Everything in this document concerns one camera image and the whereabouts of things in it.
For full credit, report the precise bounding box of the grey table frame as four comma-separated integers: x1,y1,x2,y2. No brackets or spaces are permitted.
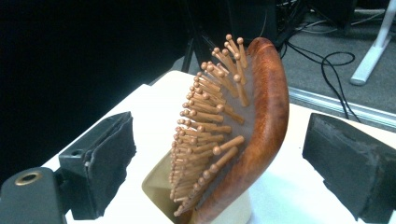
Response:
349,0,396,87

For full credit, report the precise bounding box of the cream square cup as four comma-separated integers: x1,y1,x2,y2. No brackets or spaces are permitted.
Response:
141,150,253,224

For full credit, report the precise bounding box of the black floor cable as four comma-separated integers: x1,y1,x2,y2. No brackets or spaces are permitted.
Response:
279,39,362,123

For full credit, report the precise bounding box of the dark tripod stand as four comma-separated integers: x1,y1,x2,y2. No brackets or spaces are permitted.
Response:
181,27,219,75

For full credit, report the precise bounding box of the wooden paddle hairbrush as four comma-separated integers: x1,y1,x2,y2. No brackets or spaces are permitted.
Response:
168,33,290,224

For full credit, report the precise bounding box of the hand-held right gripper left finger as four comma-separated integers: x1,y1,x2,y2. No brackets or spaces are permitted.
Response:
58,111,137,220

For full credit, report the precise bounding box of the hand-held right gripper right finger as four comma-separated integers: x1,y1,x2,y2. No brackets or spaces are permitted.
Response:
302,112,396,224

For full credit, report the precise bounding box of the silver metal floor rail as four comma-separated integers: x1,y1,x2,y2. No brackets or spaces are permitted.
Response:
288,86,396,131

